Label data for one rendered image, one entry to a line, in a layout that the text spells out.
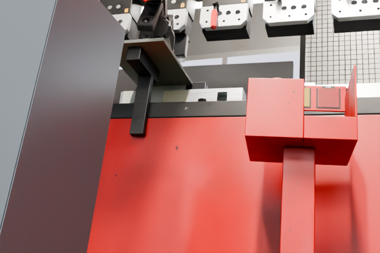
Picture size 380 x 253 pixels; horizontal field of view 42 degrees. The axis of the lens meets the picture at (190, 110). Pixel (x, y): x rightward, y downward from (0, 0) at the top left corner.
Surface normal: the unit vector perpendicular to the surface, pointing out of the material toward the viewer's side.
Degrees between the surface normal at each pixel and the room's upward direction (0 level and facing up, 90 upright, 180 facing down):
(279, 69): 90
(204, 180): 90
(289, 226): 90
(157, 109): 90
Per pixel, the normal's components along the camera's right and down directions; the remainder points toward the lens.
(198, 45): -0.35, -0.39
